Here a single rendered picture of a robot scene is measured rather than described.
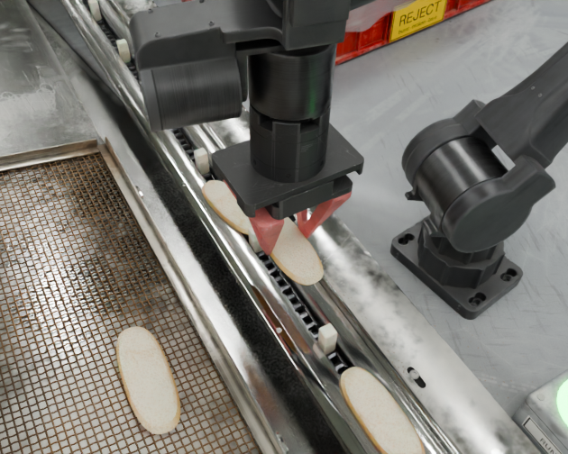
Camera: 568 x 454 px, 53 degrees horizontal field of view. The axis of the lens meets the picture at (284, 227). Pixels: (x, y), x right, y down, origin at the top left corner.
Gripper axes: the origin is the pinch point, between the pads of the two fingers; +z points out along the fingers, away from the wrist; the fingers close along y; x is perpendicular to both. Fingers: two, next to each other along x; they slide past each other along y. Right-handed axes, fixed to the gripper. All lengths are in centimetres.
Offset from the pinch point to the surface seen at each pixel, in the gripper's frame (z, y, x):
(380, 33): 9, -38, -35
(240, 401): 4.7, 9.6, 9.8
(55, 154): 4.1, 14.4, -25.4
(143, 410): 3.1, 16.4, 7.6
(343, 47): 8.4, -30.4, -34.7
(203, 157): 7.1, -0.9, -20.5
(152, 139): 7.7, 3.0, -27.1
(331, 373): 8.6, 0.6, 9.7
